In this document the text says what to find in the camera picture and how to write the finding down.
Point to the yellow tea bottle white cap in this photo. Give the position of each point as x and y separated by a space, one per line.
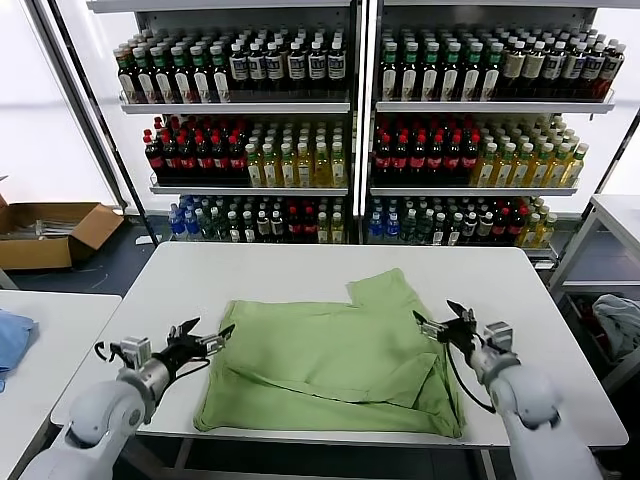
485 171
270 171
503 171
337 227
323 227
521 171
556 171
338 170
321 170
574 168
539 171
547 230
254 171
304 170
530 229
287 171

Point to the white paper scrap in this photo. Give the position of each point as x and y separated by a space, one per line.
142 239

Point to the blue cloth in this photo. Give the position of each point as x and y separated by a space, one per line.
12 339

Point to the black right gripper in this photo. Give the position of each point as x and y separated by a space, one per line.
462 337

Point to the brown cardboard box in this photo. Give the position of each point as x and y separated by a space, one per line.
30 253

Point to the small dark bottle white cap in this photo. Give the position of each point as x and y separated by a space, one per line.
454 228
248 227
233 227
439 228

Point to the green tinted water bottle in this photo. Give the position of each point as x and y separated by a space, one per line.
204 226
218 226
425 226
409 226

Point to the green polo shirt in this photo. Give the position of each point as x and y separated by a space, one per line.
325 360

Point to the cola bottle red cap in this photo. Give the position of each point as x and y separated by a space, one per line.
294 226
221 161
205 161
453 161
436 161
238 161
383 161
309 226
171 161
401 161
470 161
418 161
188 161
500 226
516 226
155 161

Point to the dark tea bottle green label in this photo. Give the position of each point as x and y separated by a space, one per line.
470 78
490 78
202 79
220 79
449 78
429 78
409 78
129 81
389 78
147 81
184 80
165 81

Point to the grey metal shelf rack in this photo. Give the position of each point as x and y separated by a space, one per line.
235 107
490 106

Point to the small dark bottle beige label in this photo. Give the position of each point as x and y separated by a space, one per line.
263 226
277 226
484 226
469 226

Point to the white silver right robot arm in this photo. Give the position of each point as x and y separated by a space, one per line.
530 395

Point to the grey white cloth pile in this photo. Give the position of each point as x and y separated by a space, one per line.
620 319

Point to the black slanted pole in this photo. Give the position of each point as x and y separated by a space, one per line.
103 128
618 148

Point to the dark bottle white blue label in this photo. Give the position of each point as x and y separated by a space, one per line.
590 69
551 68
571 68
256 68
335 66
238 68
296 67
316 66
274 67

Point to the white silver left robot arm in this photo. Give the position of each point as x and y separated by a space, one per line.
95 415

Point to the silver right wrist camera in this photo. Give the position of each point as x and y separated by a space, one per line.
499 337

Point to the black storage bin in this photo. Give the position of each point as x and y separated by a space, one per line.
575 305

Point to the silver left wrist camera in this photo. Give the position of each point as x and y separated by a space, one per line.
135 352

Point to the blue drink bottle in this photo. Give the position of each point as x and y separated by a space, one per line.
392 227
190 224
176 222
375 227

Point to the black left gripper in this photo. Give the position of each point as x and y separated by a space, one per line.
180 357

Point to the wrapped metal bars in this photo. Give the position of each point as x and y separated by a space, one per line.
55 228

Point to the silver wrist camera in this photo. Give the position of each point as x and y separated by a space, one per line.
135 352
499 337

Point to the grey side table frame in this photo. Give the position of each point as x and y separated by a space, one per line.
575 238

